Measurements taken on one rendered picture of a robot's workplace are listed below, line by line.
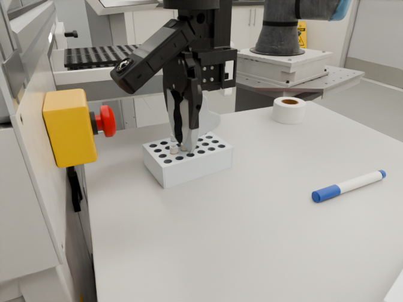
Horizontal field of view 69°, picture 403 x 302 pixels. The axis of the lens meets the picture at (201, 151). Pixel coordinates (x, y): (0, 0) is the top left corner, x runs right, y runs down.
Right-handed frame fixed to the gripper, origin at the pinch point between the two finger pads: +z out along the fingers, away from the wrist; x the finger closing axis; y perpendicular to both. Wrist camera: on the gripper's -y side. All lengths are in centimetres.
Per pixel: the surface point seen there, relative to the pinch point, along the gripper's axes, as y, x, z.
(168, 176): -4.0, -3.2, 3.1
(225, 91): 17.4, 13.4, -1.7
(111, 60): -3.3, 23.3, -8.7
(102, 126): -11.7, -2.1, -6.3
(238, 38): 228, 286, 33
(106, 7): 15, 93, -15
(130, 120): 25, 118, 44
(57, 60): -11.2, 43.7, -6.0
